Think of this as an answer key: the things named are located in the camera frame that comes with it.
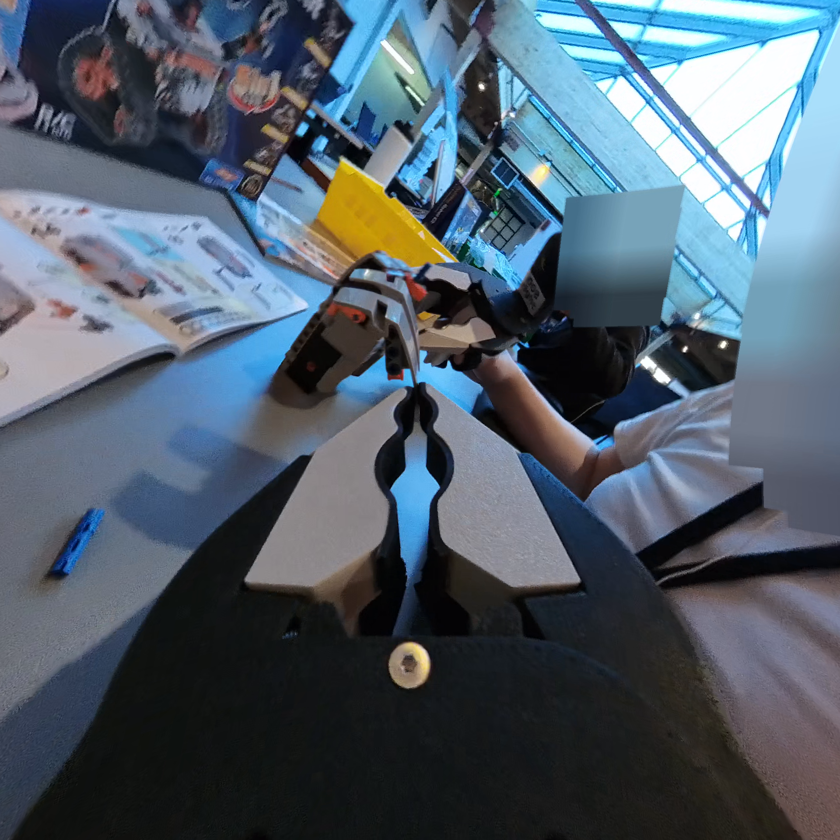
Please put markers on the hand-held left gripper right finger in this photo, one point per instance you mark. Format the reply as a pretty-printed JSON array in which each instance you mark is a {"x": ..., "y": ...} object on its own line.
[{"x": 499, "y": 518}]

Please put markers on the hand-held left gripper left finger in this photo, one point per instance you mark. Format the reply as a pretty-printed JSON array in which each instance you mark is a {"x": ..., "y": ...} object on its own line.
[{"x": 328, "y": 518}]

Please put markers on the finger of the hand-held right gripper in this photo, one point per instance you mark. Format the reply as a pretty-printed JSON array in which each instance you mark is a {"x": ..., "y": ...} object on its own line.
[
  {"x": 449, "y": 277},
  {"x": 459, "y": 336}
]

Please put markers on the grey toy robot model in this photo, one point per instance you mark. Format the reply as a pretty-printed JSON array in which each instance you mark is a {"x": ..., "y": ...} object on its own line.
[{"x": 341, "y": 341}]

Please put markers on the blue connector pin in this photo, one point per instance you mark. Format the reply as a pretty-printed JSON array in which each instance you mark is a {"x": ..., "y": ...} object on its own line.
[{"x": 77, "y": 541}]

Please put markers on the person's right forearm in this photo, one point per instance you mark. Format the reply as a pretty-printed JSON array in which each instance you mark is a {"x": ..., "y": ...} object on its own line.
[{"x": 544, "y": 426}]

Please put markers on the grey desk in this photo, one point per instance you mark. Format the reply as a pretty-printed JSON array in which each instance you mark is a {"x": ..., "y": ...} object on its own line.
[{"x": 79, "y": 459}]

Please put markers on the blue robot kit box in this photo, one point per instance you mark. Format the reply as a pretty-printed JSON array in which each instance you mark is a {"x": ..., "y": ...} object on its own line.
[
  {"x": 164, "y": 65},
  {"x": 453, "y": 210}
]

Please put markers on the yellow plastic bin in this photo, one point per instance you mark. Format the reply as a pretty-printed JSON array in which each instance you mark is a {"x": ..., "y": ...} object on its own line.
[{"x": 374, "y": 216}]

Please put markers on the printed sticker sheet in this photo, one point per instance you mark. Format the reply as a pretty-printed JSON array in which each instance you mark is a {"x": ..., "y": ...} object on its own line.
[{"x": 295, "y": 236}]

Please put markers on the person's white shirt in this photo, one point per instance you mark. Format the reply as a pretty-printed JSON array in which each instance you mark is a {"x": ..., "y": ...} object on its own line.
[{"x": 656, "y": 446}]

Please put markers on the white instruction booklet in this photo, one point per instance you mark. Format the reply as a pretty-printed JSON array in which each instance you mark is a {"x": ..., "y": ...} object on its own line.
[{"x": 98, "y": 315}]

